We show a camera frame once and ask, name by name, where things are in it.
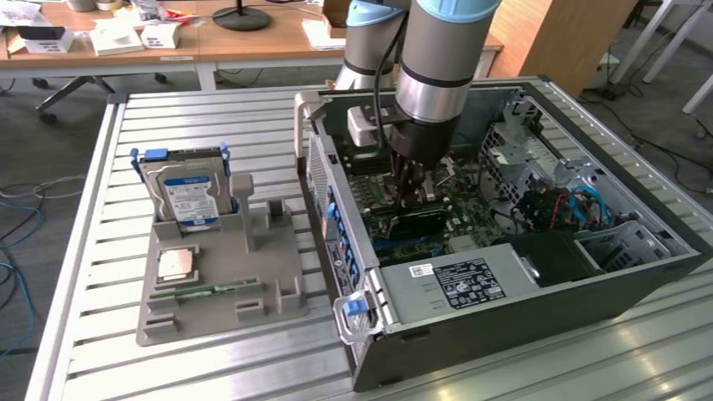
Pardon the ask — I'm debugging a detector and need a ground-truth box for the green RAM stick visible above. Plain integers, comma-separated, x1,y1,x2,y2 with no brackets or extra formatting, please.
150,280,262,300

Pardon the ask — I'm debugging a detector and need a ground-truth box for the black open PC case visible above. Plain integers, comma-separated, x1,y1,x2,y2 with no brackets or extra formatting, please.
294,74,708,393

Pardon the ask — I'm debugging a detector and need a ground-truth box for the white table frame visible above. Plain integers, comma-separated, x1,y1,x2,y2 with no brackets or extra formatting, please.
610,0,713,114

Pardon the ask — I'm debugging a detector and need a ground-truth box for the blue floor cable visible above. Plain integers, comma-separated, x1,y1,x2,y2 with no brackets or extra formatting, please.
0,200,45,356

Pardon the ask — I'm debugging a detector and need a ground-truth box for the green motherboard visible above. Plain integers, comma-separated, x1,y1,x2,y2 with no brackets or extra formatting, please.
339,141,514,268

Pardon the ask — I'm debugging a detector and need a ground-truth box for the black round lamp base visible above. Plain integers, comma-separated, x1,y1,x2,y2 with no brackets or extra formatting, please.
211,0,274,31

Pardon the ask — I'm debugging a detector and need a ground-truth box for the grey power supply with label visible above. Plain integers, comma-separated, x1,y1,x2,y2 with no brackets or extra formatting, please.
367,244,542,327

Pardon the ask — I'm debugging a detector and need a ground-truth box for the black GPU card metal bracket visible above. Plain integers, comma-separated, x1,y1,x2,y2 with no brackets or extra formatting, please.
374,208,450,242

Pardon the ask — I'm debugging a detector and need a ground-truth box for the blue expansion slot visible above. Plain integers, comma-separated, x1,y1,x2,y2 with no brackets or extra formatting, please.
372,236,431,248

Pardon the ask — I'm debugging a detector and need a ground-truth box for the installed black RAM stick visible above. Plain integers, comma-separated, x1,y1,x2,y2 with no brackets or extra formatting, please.
367,202,451,216

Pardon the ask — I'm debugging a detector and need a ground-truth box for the white box with black print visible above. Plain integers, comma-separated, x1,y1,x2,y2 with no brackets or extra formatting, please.
139,23,183,50

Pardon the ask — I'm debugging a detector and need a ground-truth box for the white floor cable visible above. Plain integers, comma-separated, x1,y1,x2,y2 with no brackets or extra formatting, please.
0,175,88,201

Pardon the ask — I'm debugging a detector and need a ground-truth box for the grey plastic parts rack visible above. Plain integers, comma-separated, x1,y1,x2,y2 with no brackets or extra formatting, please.
135,173,314,348

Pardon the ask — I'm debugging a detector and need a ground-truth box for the white box with round disc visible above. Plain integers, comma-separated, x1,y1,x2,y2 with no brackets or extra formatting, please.
88,25,146,56

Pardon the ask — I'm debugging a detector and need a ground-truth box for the CPU socket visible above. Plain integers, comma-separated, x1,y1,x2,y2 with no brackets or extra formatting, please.
376,173,403,206

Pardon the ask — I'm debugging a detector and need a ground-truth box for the red wire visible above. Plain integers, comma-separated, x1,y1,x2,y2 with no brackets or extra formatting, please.
551,191,575,226

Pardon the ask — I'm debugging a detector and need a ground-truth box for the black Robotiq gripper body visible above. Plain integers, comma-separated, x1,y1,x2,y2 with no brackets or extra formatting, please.
388,118,462,172

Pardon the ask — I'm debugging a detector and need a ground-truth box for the wooden cabinet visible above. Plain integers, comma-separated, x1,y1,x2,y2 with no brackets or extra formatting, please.
484,0,640,95

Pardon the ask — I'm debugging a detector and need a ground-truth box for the grey wheeled desk foot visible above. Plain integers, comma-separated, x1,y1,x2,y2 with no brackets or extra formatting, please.
33,73,168,124

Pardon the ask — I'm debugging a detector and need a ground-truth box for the silver disk bay cage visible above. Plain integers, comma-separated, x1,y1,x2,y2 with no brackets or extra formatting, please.
574,221,674,275

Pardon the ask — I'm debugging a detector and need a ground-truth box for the wooden desk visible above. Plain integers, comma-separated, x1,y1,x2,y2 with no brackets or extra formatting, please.
0,0,507,91

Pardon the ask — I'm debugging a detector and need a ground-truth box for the hard disk in blue caddy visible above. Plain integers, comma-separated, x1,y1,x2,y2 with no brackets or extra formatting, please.
131,141,239,234

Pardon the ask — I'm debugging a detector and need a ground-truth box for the white electrical box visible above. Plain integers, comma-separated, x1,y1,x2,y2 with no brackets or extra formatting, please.
595,53,623,91

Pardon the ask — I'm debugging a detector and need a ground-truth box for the perforated metal drive cage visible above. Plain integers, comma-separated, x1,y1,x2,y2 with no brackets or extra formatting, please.
479,120,559,201

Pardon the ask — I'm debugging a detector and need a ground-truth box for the white box with black lid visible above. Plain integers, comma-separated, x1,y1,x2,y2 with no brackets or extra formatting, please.
17,25,75,54

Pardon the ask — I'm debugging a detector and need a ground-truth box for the blue wire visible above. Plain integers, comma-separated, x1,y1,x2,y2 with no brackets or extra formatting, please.
567,185,615,229

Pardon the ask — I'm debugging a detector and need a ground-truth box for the brown cardboard box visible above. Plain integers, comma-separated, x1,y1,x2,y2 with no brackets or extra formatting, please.
323,0,352,28

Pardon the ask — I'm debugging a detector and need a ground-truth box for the white paper booklet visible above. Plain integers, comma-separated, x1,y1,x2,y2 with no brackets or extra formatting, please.
303,18,350,52

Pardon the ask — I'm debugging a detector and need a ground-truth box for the open metal socket cover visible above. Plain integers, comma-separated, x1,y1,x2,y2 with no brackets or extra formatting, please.
439,155,459,185

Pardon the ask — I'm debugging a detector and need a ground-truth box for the copper-toned CPU chip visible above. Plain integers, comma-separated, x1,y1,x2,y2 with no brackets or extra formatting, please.
158,249,196,280

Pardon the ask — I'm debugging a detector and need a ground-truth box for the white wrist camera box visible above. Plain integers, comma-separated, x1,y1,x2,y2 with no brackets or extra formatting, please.
346,105,395,148

